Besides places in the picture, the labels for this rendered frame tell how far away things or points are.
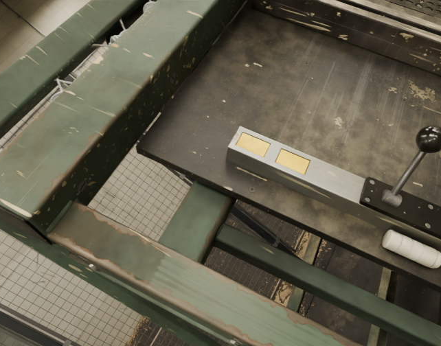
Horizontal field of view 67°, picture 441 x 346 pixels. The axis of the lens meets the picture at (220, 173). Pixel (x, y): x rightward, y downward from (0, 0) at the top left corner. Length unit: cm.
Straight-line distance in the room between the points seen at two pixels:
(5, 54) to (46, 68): 440
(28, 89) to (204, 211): 67
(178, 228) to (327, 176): 25
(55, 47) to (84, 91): 61
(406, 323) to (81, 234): 50
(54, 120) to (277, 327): 40
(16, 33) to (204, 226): 522
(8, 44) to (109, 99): 505
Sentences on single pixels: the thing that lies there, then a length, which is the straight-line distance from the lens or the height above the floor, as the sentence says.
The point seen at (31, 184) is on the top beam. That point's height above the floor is 191.
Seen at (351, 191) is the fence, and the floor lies 154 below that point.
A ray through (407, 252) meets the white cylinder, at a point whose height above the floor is 144.
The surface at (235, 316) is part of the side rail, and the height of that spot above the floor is 163.
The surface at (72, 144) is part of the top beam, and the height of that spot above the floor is 190.
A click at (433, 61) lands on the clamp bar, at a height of 146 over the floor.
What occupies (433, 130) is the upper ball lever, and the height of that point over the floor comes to 156.
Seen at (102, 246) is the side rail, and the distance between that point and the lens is 47.
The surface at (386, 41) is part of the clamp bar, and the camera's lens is 85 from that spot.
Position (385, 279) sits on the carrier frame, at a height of 18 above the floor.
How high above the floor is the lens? 186
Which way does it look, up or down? 17 degrees down
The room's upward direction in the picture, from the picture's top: 51 degrees counter-clockwise
